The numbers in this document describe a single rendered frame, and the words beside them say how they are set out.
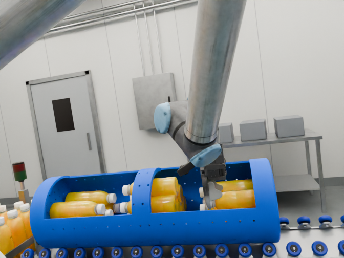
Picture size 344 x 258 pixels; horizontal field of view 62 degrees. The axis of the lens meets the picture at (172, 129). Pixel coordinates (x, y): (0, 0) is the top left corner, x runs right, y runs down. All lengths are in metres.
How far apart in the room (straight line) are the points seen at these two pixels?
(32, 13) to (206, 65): 0.32
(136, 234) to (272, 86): 3.63
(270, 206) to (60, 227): 0.72
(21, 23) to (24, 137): 5.35
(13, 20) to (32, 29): 0.03
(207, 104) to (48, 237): 0.81
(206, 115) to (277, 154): 3.84
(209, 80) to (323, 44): 3.99
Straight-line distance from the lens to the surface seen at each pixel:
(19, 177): 1.84
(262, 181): 0.95
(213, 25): 0.55
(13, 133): 6.00
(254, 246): 1.14
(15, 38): 0.54
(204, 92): 0.63
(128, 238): 1.07
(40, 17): 0.53
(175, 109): 0.85
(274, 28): 4.49
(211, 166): 0.95
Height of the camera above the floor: 1.46
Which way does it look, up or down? 5 degrees down
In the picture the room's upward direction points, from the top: 8 degrees counter-clockwise
